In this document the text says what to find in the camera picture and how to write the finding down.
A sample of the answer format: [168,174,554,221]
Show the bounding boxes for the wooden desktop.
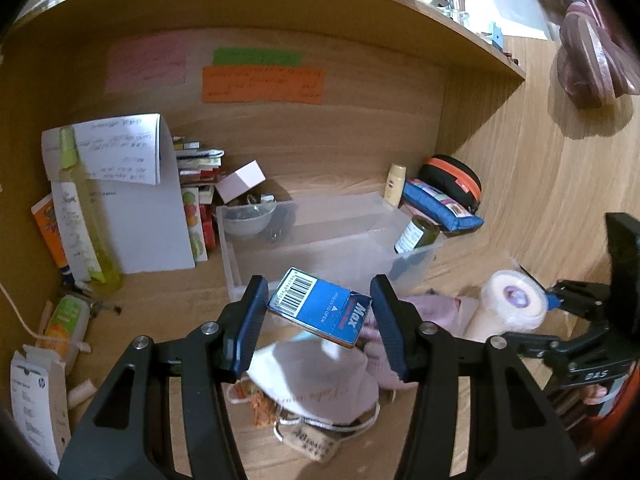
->
[0,170,640,480]

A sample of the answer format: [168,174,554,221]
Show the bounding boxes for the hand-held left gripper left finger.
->
[57,275,271,480]

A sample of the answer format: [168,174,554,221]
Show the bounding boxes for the stack of books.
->
[172,136,226,184]

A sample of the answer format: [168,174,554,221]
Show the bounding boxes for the pink paper note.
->
[105,35,188,93]

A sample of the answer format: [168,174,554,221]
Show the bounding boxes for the clear plastic storage bin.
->
[215,192,445,321]

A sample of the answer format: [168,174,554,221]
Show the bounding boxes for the wooden shelf board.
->
[0,0,527,81]

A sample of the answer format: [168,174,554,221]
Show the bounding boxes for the green glass jar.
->
[394,215,441,256]

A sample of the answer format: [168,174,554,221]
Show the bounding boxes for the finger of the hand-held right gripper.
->
[500,330,566,361]
[545,280,613,321]

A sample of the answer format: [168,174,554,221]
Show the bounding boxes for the blue staples box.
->
[266,267,373,350]

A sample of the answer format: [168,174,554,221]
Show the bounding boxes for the orange and green tube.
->
[42,294,92,376]

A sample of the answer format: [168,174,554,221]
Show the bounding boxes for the yellow-green spray bottle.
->
[57,126,124,293]

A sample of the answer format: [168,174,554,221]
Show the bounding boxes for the glass bottles on shelf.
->
[440,0,472,26]

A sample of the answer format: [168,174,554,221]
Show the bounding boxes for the brown paper tag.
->
[282,425,341,461]

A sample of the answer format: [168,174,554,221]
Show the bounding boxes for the cream tube bottle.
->
[384,163,407,208]

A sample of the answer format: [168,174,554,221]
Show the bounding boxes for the green paper note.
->
[212,47,305,67]

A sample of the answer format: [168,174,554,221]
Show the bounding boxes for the black case with orange zipper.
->
[417,155,483,216]

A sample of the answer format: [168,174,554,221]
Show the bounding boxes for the pink knitted cloth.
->
[357,292,478,391]

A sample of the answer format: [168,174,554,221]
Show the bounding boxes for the small white cardboard box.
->
[215,160,267,205]

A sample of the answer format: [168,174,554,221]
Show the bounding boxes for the fruit print box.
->
[181,185,217,263]

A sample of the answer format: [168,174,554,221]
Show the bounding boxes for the white printed carton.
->
[10,345,71,473]

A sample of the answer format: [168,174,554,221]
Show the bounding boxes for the clear glass bowl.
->
[221,202,278,238]

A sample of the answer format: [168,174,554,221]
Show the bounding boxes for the person's right hand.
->
[582,370,640,423]

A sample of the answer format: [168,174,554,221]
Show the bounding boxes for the orange carton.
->
[31,194,76,278]

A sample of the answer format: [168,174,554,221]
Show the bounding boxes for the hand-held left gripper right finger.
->
[369,274,583,480]

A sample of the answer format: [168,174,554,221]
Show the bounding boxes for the white cable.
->
[0,280,56,346]

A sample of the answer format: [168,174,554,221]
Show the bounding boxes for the orange paper note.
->
[201,65,326,106]

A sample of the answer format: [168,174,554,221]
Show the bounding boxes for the small white stick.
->
[67,379,96,406]

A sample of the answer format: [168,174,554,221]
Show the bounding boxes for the blue pencil case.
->
[401,178,486,233]

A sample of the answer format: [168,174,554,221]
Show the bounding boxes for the pink hanging bag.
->
[555,0,640,111]

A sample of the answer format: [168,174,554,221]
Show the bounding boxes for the folded white paper sheet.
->
[41,113,197,276]

